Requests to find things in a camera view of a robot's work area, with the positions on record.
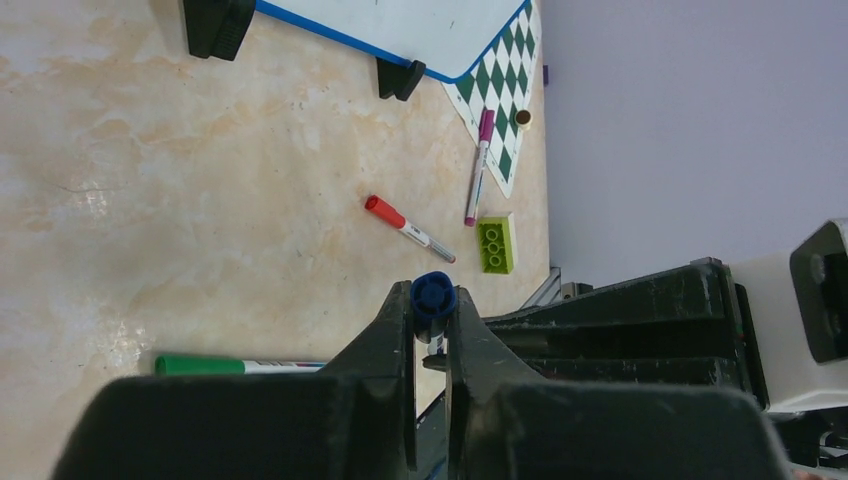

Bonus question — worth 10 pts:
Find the green marker pen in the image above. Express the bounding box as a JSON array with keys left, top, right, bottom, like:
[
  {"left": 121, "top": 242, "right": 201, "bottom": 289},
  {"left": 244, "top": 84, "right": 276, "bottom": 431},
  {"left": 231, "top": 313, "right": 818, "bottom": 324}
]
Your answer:
[{"left": 153, "top": 355, "right": 326, "bottom": 376}]

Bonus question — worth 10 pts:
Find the purple marker pen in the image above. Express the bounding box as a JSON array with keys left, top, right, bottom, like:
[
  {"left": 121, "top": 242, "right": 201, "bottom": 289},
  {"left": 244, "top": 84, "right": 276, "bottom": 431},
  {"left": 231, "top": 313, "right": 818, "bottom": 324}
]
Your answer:
[{"left": 464, "top": 108, "right": 495, "bottom": 227}]

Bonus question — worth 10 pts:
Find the green white chessboard mat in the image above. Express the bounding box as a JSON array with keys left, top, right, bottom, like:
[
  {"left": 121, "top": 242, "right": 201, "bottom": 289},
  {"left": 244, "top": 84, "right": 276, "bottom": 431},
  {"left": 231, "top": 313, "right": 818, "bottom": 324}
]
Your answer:
[{"left": 443, "top": 1, "right": 542, "bottom": 197}]

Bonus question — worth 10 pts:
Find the small wooden cylinder piece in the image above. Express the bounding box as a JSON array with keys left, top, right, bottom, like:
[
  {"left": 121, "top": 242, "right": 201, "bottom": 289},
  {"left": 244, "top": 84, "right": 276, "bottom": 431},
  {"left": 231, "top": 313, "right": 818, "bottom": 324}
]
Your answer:
[{"left": 513, "top": 109, "right": 533, "bottom": 130}]

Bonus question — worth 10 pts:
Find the blue marker pen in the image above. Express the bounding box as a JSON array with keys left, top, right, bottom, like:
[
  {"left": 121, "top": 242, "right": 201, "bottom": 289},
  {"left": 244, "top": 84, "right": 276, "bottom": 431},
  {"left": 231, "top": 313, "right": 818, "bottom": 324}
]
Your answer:
[{"left": 410, "top": 271, "right": 457, "bottom": 356}]

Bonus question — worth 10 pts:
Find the blue framed whiteboard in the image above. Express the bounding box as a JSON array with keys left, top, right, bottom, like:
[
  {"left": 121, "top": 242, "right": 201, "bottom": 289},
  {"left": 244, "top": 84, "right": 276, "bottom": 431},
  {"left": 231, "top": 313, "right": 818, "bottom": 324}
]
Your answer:
[{"left": 180, "top": 0, "right": 533, "bottom": 102}]

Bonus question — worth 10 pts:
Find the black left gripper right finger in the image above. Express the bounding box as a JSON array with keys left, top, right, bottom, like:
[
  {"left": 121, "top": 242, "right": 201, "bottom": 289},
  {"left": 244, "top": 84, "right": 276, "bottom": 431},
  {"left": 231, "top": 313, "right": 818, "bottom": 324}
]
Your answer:
[{"left": 446, "top": 288, "right": 790, "bottom": 479}]

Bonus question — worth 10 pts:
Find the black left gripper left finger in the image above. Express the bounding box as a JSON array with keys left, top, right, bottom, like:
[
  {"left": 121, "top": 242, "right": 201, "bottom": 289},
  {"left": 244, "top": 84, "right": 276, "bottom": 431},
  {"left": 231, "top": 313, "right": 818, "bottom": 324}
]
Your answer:
[{"left": 52, "top": 281, "right": 416, "bottom": 479}]

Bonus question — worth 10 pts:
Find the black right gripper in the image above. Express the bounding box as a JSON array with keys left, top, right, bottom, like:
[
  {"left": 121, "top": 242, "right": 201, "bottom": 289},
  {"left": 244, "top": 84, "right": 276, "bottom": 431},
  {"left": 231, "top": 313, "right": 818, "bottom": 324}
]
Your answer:
[{"left": 485, "top": 218, "right": 847, "bottom": 414}]

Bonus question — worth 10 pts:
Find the lime green toy brick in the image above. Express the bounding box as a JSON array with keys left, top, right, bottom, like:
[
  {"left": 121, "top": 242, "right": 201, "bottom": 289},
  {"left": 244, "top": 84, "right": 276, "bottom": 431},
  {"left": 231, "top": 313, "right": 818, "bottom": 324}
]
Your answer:
[{"left": 476, "top": 213, "right": 516, "bottom": 275}]

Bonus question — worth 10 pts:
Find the red marker pen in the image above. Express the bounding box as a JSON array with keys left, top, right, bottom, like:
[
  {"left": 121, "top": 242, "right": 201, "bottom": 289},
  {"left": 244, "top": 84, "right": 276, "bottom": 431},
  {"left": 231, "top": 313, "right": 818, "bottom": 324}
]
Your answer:
[{"left": 364, "top": 195, "right": 456, "bottom": 264}]

